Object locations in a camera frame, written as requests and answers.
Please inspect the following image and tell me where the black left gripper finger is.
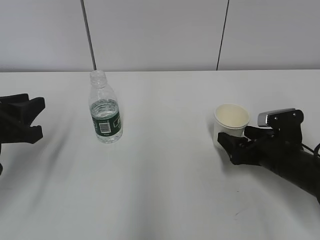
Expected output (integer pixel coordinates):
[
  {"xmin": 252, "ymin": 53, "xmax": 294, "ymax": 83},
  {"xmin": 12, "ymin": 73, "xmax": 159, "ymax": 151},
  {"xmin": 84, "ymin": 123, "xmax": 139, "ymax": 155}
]
[
  {"xmin": 0, "ymin": 125, "xmax": 43, "ymax": 144},
  {"xmin": 0, "ymin": 96, "xmax": 46, "ymax": 125}
]

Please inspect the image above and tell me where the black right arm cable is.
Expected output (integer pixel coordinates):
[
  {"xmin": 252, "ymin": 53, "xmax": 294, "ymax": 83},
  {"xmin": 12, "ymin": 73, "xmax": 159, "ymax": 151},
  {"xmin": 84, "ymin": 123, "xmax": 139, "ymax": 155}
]
[{"xmin": 299, "ymin": 142, "xmax": 320, "ymax": 157}]

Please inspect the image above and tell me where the clear water bottle green label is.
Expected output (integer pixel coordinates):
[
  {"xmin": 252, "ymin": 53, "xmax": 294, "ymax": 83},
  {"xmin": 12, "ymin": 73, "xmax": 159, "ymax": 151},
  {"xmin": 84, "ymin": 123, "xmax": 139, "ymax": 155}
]
[{"xmin": 88, "ymin": 70, "xmax": 123, "ymax": 144}]

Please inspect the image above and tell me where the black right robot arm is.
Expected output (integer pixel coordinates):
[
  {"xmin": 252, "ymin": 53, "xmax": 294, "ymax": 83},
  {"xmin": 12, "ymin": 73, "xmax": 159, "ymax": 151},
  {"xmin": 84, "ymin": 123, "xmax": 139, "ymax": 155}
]
[{"xmin": 217, "ymin": 126, "xmax": 320, "ymax": 200}]

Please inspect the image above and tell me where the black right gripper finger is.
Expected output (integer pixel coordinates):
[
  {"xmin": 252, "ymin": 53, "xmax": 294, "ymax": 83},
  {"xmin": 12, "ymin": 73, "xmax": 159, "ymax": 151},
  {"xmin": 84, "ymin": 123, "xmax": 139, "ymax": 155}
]
[
  {"xmin": 217, "ymin": 132, "xmax": 251, "ymax": 165},
  {"xmin": 244, "ymin": 126, "xmax": 270, "ymax": 140}
]

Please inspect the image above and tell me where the white paper cup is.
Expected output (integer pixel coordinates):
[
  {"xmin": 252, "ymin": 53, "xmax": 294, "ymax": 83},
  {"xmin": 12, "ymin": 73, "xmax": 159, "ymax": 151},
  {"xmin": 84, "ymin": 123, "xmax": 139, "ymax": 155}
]
[{"xmin": 212, "ymin": 104, "xmax": 250, "ymax": 150}]

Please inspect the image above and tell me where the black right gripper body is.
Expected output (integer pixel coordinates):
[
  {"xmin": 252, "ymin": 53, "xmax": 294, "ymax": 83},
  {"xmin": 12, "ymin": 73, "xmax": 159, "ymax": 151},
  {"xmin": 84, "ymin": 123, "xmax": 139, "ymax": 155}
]
[{"xmin": 247, "ymin": 134, "xmax": 303, "ymax": 170}]

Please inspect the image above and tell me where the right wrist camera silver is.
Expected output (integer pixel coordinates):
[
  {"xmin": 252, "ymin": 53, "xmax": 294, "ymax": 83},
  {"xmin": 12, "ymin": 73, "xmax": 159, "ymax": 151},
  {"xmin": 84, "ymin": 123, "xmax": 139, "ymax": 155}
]
[{"xmin": 257, "ymin": 108, "xmax": 304, "ymax": 129}]

